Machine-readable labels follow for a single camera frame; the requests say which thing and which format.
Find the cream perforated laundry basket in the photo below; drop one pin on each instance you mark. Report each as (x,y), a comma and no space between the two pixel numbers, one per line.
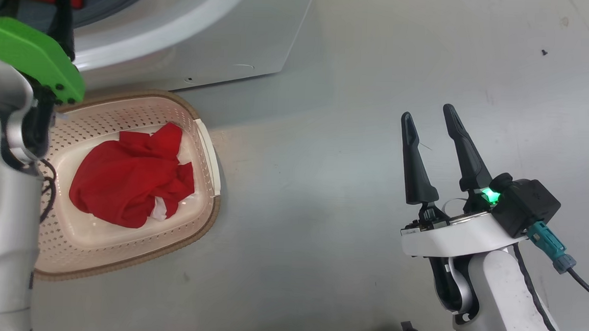
(76,246)

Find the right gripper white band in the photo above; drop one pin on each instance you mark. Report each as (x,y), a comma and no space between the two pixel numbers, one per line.
(458,237)

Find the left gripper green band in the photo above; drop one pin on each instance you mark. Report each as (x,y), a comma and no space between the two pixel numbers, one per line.
(34,53)

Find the white front-load washing machine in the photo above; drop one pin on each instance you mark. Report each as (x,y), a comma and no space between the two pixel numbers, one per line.
(206,25)

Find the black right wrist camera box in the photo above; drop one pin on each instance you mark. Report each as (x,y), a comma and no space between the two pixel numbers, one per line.
(526,205)

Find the red and white garment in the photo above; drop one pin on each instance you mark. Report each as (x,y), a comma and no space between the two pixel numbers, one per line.
(127,179)

